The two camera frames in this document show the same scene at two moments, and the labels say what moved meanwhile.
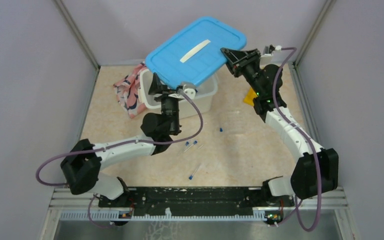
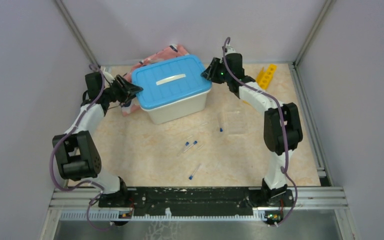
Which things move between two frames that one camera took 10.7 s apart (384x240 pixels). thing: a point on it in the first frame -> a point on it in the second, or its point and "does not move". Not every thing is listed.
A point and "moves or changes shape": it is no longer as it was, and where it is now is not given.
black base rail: (195, 201) does not move
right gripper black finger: (235, 60) -> (208, 73)
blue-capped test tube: (190, 177) does not move
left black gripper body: (169, 104) -> (115, 91)
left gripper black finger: (156, 86) -> (128, 90)
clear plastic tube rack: (236, 122) does not move
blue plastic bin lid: (195, 53) moves or changes shape
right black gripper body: (250, 68) -> (219, 69)
